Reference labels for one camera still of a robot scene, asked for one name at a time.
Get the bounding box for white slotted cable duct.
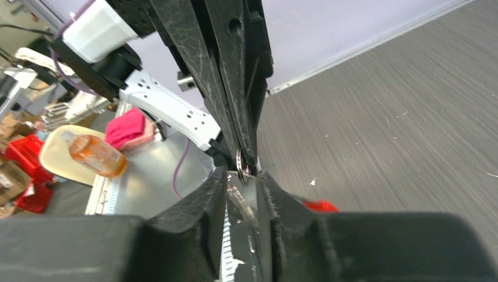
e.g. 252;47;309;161
218;204;245;282

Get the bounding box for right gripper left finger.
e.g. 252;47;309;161
1;167;227;281

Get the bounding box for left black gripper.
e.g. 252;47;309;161
151;1;273;164

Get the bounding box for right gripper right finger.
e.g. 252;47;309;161
257;172;497;281

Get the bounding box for red crate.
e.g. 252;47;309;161
5;134;53;214

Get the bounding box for red handled metal keyring holder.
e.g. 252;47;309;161
227;149;339;233

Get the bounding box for cardboard boxes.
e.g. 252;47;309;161
1;116;31;219

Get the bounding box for orange drink bottle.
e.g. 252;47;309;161
60;130;127;178

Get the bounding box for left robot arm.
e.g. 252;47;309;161
51;0;273;167

